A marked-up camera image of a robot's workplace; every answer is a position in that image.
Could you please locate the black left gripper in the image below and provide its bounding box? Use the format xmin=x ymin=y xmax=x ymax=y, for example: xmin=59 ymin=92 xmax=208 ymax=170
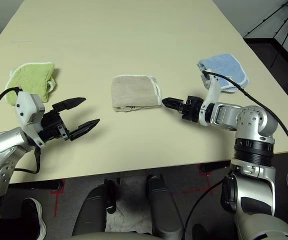
xmin=40 ymin=96 xmax=101 ymax=144

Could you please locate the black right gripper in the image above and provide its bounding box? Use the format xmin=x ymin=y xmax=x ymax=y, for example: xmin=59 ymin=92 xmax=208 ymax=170
xmin=161 ymin=94 xmax=205 ymax=123

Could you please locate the beige towel with white trim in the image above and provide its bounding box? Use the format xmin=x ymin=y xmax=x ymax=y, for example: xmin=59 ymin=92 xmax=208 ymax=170
xmin=110 ymin=74 xmax=163 ymax=113

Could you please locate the green folded towel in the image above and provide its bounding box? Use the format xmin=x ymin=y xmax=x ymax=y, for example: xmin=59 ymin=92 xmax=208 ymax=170
xmin=5 ymin=61 xmax=57 ymax=105

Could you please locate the light blue folded towel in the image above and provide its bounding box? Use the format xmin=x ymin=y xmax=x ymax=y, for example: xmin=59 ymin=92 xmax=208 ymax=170
xmin=197 ymin=52 xmax=250 ymax=94

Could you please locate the black table foot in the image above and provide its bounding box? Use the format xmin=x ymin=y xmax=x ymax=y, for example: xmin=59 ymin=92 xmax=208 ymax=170
xmin=200 ymin=161 xmax=231 ymax=173
xmin=8 ymin=181 xmax=63 ymax=191

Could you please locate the dark grey robot left leg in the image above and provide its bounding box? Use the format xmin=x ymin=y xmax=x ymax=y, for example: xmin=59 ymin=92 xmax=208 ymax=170
xmin=72 ymin=184 xmax=117 ymax=237

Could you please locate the dark grey robot leg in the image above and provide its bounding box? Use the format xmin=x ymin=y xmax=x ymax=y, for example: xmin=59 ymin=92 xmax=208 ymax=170
xmin=72 ymin=184 xmax=117 ymax=237
xmin=146 ymin=174 xmax=184 ymax=238

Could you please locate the dark grey robot right leg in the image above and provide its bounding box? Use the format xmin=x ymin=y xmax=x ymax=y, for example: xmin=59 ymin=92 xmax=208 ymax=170
xmin=146 ymin=174 xmax=184 ymax=238

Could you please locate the black sneaker white sole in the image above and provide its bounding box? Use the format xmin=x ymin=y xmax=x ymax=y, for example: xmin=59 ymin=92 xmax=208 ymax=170
xmin=21 ymin=197 xmax=47 ymax=240

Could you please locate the black tripod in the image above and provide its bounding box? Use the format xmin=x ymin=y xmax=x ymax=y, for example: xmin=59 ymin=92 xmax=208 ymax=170
xmin=243 ymin=0 xmax=288 ymax=43

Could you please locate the beige robot torso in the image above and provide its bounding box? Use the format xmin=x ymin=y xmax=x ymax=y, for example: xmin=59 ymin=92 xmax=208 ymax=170
xmin=66 ymin=231 xmax=157 ymax=240

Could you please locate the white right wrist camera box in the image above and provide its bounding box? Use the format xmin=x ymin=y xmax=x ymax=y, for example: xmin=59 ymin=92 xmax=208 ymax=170
xmin=198 ymin=72 xmax=222 ymax=127

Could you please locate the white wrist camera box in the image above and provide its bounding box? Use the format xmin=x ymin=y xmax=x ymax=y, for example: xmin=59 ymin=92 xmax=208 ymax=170
xmin=15 ymin=91 xmax=46 ymax=147
xmin=198 ymin=72 xmax=222 ymax=127

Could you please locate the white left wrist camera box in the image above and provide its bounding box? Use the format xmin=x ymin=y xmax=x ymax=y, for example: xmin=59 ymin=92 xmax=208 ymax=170
xmin=15 ymin=91 xmax=46 ymax=147

